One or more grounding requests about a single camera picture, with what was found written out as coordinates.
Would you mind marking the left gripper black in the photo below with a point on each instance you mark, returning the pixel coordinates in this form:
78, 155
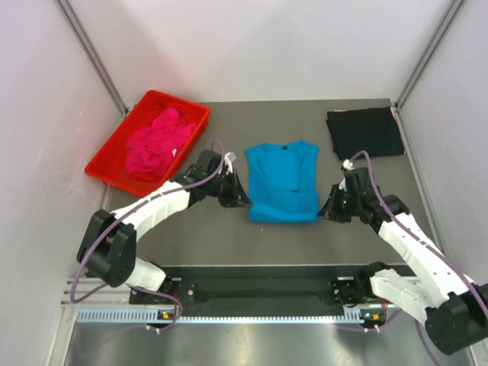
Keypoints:
236, 197

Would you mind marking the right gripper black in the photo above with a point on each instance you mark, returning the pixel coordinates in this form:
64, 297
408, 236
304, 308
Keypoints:
329, 211

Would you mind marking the blue t shirt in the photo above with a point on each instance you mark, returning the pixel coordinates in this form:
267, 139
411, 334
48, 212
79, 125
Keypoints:
282, 182

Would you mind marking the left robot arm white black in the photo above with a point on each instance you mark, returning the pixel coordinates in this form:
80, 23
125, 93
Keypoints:
108, 249

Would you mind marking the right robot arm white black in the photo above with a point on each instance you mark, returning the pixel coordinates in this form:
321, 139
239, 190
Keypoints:
448, 305

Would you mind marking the folded black t shirt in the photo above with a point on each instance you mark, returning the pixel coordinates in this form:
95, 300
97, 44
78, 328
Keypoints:
373, 130

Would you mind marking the pink t shirt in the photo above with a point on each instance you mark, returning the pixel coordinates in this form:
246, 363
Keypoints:
153, 148

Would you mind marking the folded pink shirt under black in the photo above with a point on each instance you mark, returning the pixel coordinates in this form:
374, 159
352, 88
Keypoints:
394, 113

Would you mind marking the red plastic bin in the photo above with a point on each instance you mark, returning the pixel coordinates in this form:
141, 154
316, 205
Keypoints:
108, 164

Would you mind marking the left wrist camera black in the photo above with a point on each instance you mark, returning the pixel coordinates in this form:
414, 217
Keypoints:
211, 163

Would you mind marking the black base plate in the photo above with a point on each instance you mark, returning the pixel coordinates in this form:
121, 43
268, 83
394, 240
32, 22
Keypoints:
191, 291

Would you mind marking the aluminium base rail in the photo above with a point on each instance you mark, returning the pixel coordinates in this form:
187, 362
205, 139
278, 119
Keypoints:
114, 306

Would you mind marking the right corner aluminium post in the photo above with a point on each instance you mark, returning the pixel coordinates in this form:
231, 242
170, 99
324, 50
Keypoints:
433, 44

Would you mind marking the corner aluminium post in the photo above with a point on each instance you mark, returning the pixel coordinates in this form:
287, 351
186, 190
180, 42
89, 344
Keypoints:
95, 60
433, 44

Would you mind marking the left corner aluminium post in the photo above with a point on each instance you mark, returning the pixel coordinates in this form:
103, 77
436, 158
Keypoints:
95, 60

